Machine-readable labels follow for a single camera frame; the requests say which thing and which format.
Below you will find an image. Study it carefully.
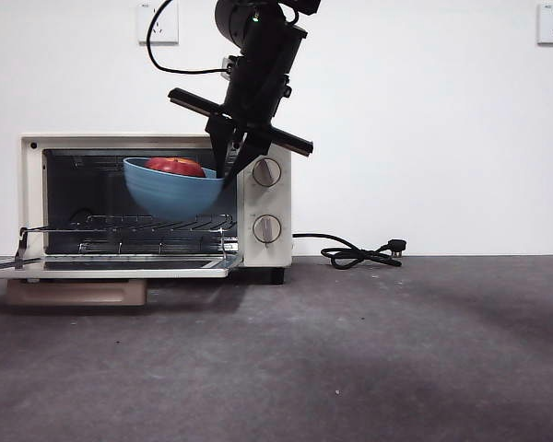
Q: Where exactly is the red apple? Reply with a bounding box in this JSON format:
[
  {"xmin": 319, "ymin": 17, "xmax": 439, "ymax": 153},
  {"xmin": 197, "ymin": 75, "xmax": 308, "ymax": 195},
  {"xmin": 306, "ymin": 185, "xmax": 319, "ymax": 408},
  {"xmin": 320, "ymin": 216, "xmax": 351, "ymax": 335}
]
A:
[{"xmin": 146, "ymin": 156, "xmax": 207, "ymax": 179}]

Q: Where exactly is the blue bowl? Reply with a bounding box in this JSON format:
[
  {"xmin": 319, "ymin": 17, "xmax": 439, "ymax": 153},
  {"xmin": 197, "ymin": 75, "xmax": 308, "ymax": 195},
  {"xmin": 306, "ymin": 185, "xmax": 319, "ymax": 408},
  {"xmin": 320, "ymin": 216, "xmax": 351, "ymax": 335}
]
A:
[{"xmin": 123, "ymin": 157, "xmax": 226, "ymax": 222}]

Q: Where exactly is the glass oven door beige handle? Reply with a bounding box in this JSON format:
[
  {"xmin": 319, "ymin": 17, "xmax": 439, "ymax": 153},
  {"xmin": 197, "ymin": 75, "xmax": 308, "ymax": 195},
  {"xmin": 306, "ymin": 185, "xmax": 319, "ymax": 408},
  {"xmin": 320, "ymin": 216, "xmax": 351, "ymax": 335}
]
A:
[{"xmin": 0, "ymin": 227, "xmax": 244, "ymax": 308}]

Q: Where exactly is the beige oven knob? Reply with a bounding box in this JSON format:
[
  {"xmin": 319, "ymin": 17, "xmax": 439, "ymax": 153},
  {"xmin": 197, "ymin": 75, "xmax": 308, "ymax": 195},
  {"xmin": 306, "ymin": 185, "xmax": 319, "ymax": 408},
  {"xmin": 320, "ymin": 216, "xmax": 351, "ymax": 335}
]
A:
[
  {"xmin": 252, "ymin": 214, "xmax": 283, "ymax": 246},
  {"xmin": 252, "ymin": 157, "xmax": 283, "ymax": 188}
]

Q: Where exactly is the cream Toshiba toaster oven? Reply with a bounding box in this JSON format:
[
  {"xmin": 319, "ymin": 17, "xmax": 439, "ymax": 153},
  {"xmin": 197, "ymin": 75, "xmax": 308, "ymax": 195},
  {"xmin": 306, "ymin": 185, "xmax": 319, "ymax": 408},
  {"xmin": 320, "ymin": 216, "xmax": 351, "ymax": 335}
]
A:
[{"xmin": 19, "ymin": 133, "xmax": 293, "ymax": 285}]

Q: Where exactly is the thin black camera cable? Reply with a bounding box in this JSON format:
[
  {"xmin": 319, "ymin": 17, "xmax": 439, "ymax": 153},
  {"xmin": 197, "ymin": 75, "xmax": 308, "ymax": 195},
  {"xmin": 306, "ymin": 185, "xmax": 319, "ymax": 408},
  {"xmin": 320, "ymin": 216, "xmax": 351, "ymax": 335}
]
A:
[{"xmin": 146, "ymin": 0, "xmax": 229, "ymax": 76}]

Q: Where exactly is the metal wire oven rack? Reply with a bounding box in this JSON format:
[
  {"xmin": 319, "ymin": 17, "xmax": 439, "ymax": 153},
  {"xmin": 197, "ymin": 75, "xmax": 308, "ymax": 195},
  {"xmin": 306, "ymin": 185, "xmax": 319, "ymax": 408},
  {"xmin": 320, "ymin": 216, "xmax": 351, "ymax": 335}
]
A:
[{"xmin": 20, "ymin": 212, "xmax": 239, "ymax": 257}]

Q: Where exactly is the black power cable with plug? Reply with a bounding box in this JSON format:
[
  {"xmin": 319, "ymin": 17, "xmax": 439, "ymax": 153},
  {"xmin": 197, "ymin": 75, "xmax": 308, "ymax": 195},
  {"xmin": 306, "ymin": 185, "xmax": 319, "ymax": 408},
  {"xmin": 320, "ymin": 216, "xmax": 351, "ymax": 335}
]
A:
[{"xmin": 292, "ymin": 233, "xmax": 405, "ymax": 271}]

